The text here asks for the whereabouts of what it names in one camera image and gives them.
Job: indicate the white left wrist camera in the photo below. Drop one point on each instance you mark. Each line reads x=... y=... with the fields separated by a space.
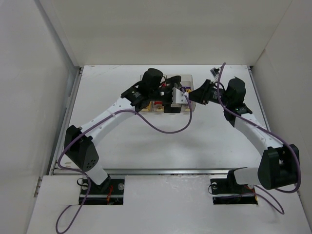
x=179 y=97

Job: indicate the front aluminium rail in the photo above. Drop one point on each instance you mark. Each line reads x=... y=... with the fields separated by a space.
x=205 y=171

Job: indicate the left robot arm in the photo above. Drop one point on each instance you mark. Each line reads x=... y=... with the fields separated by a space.
x=80 y=142

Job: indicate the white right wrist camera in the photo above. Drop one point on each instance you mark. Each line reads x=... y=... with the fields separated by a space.
x=215 y=72

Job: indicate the purple yellow lego figure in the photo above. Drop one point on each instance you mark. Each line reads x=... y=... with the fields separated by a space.
x=186 y=89

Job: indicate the right aluminium frame rail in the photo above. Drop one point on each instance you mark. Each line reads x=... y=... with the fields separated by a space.
x=250 y=69

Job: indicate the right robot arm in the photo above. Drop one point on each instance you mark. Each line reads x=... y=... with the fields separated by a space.
x=279 y=161

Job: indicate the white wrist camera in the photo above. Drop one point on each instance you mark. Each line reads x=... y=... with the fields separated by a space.
x=179 y=97
x=215 y=72

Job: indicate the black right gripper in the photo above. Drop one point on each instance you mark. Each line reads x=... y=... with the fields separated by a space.
x=208 y=92

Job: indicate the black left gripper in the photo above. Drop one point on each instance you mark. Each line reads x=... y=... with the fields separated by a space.
x=168 y=102

